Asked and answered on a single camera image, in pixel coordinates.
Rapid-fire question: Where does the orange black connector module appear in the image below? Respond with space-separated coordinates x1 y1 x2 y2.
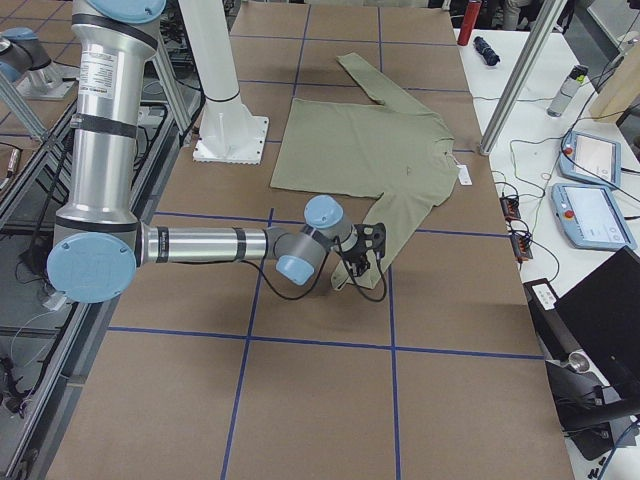
499 196 521 221

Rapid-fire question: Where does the aluminium frame post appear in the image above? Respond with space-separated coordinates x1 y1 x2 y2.
479 0 567 156

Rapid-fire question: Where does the black laptop computer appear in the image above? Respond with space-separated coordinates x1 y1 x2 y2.
555 247 639 398

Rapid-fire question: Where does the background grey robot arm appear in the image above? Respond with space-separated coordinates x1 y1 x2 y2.
1 27 76 101

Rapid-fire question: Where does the lower teach pendant tablet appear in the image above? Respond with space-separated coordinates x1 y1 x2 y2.
551 183 637 251

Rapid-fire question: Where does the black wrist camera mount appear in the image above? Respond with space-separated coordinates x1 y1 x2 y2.
361 222 386 260

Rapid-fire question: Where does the white paper garment tag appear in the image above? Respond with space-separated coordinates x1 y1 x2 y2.
453 158 473 186

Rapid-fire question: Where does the upper teach pendant tablet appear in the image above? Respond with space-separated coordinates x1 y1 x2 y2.
558 131 621 188

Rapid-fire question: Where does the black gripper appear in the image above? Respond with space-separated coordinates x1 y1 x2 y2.
340 225 373 278

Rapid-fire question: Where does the teach pendant tablet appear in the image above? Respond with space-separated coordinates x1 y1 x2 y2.
551 183 637 251
558 131 621 188

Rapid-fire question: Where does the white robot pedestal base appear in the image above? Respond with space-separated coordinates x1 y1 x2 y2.
179 0 269 165

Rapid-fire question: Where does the clear grey water bottle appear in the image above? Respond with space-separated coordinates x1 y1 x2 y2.
546 64 589 117

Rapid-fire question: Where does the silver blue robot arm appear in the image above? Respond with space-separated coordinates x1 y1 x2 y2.
47 1 372 303

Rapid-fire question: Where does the olive green long-sleeve shirt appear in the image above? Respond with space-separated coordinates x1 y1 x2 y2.
270 53 459 289

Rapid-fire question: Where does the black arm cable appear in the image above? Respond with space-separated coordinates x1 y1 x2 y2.
247 234 389 303

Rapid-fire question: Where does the red metal bottle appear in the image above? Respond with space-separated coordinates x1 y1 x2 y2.
457 0 483 46

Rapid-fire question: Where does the folded navy umbrella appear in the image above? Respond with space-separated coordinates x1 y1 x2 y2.
473 36 500 67

